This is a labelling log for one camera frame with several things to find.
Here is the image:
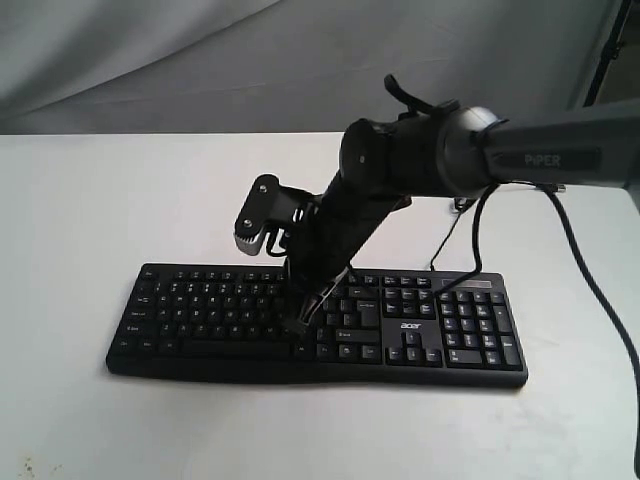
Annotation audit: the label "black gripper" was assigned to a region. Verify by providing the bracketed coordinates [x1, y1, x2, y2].
[279, 199, 380, 338]

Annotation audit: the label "black Acer keyboard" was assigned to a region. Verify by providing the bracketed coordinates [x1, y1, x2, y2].
[106, 264, 528, 389]

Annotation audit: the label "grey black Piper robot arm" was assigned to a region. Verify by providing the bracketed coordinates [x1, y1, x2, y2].
[282, 76, 639, 335]

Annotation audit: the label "grey backdrop cloth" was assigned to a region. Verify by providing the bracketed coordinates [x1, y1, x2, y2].
[1, 1, 620, 134]

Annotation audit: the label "black tripod stand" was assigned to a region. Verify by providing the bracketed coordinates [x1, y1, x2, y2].
[583, 0, 635, 107]

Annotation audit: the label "black USB cable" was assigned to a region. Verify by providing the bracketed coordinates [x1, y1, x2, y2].
[427, 197, 476, 274]

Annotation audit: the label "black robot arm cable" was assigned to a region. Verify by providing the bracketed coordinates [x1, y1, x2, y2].
[442, 182, 640, 396]

